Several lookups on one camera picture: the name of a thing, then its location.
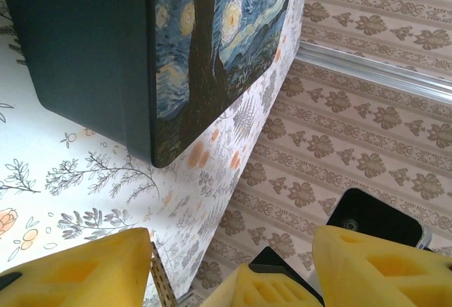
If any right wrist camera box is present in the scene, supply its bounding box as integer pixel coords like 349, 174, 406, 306
325, 186, 433, 251

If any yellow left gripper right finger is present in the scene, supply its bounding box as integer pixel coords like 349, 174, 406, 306
313, 224, 452, 307

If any aluminium frame corner post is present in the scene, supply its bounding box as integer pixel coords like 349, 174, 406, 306
295, 40, 452, 104

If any dark box with painting print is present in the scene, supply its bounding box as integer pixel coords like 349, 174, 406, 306
0, 0, 309, 169

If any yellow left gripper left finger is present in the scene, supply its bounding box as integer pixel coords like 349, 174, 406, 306
0, 227, 153, 307

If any perforated beige strip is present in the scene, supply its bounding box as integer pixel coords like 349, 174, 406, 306
150, 241, 178, 307

